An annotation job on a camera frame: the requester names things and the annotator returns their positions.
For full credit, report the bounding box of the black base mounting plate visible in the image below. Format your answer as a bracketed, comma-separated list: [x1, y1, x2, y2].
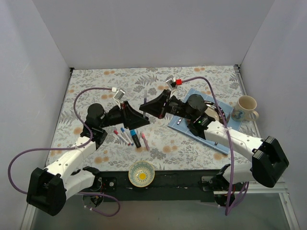
[83, 170, 229, 202]

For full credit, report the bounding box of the white red marker pen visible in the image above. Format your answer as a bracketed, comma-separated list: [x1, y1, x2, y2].
[113, 130, 130, 146]

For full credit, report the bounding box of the floral patterned tablecloth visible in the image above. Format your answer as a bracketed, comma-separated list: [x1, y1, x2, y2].
[47, 66, 244, 171]

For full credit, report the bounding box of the pink marker pen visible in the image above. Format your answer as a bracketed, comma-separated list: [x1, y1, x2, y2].
[141, 132, 150, 151]

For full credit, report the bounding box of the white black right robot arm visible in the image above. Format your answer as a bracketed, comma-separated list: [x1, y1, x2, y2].
[140, 90, 289, 191]

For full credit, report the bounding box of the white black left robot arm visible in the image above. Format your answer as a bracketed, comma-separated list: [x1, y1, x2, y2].
[26, 101, 150, 216]

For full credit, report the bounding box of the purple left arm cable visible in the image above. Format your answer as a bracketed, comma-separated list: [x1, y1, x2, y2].
[8, 87, 120, 218]

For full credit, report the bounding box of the aluminium frame rail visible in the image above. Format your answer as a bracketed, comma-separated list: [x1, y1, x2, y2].
[209, 181, 301, 230]

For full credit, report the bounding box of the striped rim cream plate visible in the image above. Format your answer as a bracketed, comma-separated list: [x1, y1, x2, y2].
[204, 101, 226, 124]

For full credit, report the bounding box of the light blue checkered napkin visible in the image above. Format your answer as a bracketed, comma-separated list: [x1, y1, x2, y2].
[168, 88, 242, 155]

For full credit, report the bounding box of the cream painted mug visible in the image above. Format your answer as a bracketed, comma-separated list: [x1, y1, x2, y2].
[231, 95, 259, 122]

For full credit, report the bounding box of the yellow centre patterned bowl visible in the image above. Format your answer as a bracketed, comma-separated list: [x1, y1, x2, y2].
[128, 161, 155, 188]

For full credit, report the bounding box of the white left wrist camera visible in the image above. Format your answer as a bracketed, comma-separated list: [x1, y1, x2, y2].
[111, 87, 126, 108]

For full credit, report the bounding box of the white blue marker pen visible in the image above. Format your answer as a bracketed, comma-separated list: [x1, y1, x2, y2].
[120, 127, 133, 146]

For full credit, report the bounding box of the black blue highlighter pen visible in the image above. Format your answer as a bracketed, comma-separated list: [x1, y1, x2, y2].
[130, 130, 141, 148]

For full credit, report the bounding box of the purple black pen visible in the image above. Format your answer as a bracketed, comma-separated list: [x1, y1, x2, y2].
[143, 90, 147, 118]

